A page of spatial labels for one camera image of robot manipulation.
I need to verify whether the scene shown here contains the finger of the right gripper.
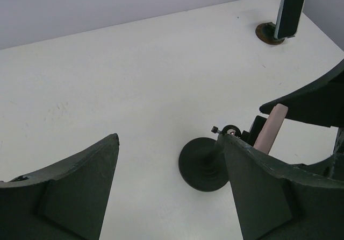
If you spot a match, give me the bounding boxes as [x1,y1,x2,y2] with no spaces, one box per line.
[259,61,343,128]

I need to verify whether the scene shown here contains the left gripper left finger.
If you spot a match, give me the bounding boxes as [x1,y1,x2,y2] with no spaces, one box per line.
[1,133,120,239]

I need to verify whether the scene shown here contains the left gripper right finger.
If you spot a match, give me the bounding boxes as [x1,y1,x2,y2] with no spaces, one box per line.
[224,136,343,239]

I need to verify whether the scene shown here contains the phone with pink case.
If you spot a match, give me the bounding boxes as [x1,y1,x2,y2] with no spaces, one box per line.
[253,104,288,154]

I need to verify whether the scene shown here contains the black clamp phone stand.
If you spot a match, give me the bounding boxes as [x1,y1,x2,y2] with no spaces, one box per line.
[178,116,267,192]

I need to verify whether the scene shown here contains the brown base phone stand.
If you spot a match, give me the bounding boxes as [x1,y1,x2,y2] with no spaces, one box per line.
[255,22,298,45]

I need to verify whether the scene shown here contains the phone with clear case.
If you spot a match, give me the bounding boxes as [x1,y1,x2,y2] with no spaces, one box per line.
[274,0,305,40]

